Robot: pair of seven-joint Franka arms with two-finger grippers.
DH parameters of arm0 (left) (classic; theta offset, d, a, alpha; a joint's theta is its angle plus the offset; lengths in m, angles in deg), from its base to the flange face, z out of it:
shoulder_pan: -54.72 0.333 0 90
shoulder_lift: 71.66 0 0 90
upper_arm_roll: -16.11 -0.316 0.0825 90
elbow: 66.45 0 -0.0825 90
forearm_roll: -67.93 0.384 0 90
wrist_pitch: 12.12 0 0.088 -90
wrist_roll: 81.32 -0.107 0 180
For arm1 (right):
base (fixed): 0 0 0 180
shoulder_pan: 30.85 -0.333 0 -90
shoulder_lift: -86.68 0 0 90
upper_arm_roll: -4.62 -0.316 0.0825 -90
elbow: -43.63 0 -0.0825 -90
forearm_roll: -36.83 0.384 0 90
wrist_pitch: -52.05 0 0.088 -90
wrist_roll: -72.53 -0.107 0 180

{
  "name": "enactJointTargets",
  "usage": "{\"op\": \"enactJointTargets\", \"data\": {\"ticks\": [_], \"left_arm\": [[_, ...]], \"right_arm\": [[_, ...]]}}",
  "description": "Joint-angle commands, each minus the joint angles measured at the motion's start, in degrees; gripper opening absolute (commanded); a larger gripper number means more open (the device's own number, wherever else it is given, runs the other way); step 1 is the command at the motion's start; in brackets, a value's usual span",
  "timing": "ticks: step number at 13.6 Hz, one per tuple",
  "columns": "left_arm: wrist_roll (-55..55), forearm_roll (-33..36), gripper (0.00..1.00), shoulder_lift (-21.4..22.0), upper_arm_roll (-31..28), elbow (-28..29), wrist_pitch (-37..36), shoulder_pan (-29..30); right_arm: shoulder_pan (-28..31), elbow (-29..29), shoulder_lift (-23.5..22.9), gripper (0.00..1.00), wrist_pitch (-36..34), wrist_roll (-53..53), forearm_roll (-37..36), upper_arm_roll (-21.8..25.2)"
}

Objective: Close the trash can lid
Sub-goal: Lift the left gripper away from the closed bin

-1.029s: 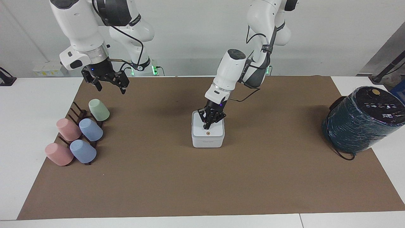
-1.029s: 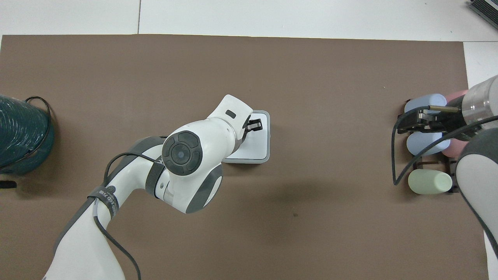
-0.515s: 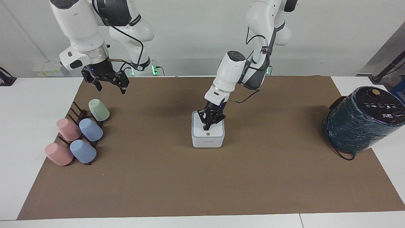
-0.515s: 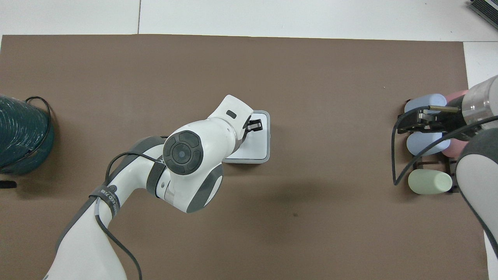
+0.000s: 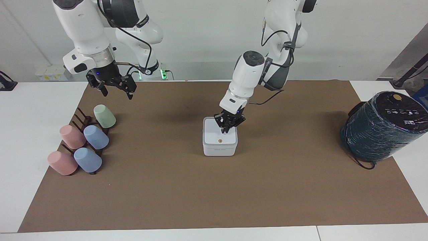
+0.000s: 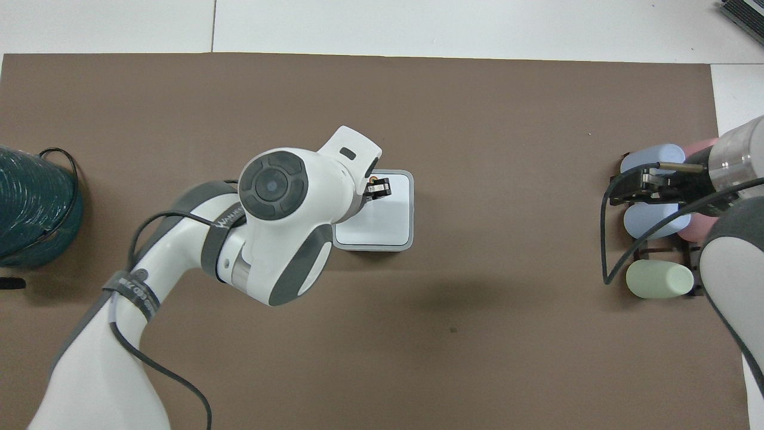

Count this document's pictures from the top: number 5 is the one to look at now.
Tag blue plastic cup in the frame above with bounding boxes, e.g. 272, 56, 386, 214
74, 148, 102, 173
83, 125, 109, 150

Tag green plastic cup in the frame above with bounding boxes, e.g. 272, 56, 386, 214
93, 104, 116, 129

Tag white square trash can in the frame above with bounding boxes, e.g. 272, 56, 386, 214
203, 116, 238, 157

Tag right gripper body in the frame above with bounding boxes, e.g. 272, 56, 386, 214
88, 62, 125, 88

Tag pink plastic cup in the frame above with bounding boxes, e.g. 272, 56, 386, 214
60, 125, 87, 150
47, 151, 78, 176

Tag dark cylindrical appliance in wrap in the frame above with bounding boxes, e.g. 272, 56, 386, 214
340, 91, 428, 163

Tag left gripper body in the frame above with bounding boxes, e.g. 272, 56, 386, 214
220, 106, 246, 122

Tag black stand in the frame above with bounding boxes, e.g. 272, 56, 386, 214
0, 71, 18, 91
391, 54, 428, 89

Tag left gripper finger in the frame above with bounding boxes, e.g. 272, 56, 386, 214
228, 116, 246, 132
214, 114, 229, 135

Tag dark wooden cup rack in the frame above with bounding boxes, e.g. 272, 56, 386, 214
62, 107, 109, 175

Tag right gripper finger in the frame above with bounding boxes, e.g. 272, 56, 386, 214
86, 73, 109, 98
117, 76, 138, 100

